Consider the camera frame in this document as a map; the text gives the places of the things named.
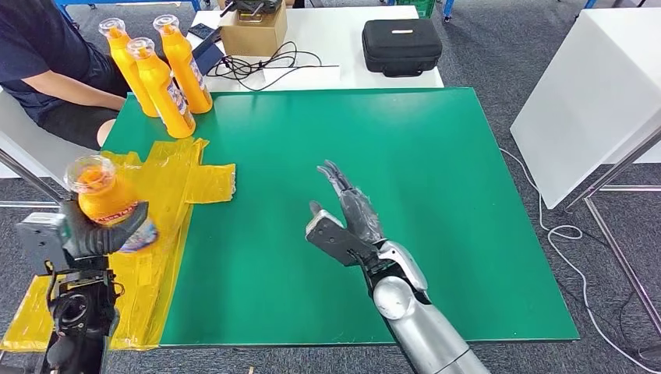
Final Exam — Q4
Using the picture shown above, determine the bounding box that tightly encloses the black phone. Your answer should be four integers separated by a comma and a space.
187, 23, 218, 41

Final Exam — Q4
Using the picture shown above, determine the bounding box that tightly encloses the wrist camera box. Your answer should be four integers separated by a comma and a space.
15, 212, 71, 273
304, 209, 379, 268

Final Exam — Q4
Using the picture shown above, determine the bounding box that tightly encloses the white side table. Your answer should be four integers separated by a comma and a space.
510, 7, 661, 337

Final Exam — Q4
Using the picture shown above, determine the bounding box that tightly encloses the black remote controller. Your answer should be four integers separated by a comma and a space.
221, 0, 285, 16

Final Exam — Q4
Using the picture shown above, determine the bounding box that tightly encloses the blue metal rack frame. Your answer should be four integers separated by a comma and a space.
54, 0, 203, 14
443, 0, 600, 24

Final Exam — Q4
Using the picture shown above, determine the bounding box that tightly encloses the orange detergent bottle clear cap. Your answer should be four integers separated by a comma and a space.
152, 14, 214, 115
97, 17, 161, 118
64, 154, 159, 255
126, 37, 197, 139

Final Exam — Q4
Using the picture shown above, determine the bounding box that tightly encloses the seated person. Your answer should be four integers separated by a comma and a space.
0, 0, 131, 150

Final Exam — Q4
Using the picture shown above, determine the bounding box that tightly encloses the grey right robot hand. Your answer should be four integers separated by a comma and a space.
309, 160, 387, 247

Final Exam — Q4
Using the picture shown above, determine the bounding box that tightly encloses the yellow taped cardboard sheet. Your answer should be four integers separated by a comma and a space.
0, 137, 237, 352

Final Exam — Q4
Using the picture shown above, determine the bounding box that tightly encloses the green table mat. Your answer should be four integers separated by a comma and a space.
101, 86, 581, 348

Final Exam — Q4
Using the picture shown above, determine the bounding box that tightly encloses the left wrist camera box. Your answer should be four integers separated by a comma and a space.
15, 212, 71, 273

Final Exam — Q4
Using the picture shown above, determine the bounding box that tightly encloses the black zip carrying case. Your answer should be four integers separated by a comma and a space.
361, 19, 444, 79

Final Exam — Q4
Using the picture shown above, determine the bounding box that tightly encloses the blue tablet folio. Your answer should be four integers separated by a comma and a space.
191, 26, 226, 76

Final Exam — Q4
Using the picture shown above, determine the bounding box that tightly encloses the white bench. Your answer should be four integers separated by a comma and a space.
0, 85, 99, 207

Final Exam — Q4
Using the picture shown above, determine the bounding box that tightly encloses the black cable tangle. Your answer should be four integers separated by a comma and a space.
206, 41, 341, 93

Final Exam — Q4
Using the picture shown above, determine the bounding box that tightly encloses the green plastic crate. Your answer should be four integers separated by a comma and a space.
396, 0, 437, 19

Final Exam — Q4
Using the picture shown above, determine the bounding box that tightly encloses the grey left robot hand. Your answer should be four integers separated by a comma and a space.
61, 199, 150, 259

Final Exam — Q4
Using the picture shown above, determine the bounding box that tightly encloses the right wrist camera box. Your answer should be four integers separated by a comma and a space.
304, 209, 379, 268

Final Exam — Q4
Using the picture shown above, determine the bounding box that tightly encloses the white floor cable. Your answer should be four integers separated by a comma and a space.
498, 147, 646, 374

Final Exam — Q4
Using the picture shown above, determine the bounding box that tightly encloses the brown cardboard box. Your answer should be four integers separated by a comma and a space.
218, 2, 288, 58

